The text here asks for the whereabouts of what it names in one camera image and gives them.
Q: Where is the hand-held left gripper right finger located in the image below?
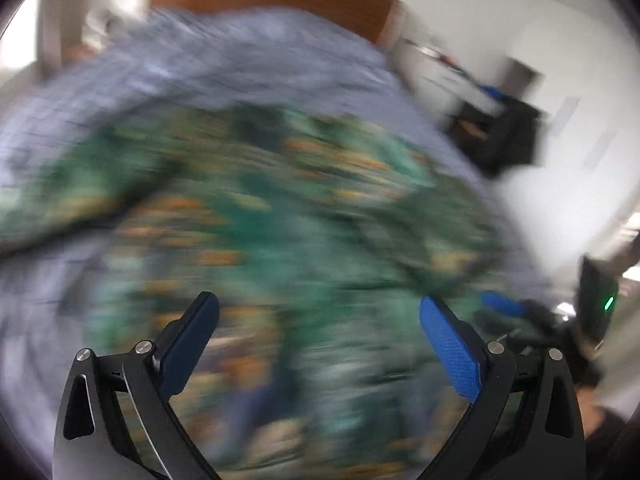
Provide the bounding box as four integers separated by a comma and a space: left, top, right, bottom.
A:
415, 295, 587, 480

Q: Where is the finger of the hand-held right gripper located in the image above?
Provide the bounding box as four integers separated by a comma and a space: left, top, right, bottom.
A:
475, 290, 571, 361

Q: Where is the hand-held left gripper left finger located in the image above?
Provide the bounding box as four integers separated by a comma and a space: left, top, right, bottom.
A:
52, 292, 222, 480

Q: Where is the green floral garment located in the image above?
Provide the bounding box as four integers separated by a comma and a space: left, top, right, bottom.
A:
0, 102, 506, 480

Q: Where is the black chair with jacket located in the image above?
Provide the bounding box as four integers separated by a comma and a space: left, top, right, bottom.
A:
452, 95, 547, 177

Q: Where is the white desk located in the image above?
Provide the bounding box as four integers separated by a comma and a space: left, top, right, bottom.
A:
395, 37, 506, 117

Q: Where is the blue checked bed cover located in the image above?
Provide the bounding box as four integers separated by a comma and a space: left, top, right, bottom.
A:
0, 7, 551, 480

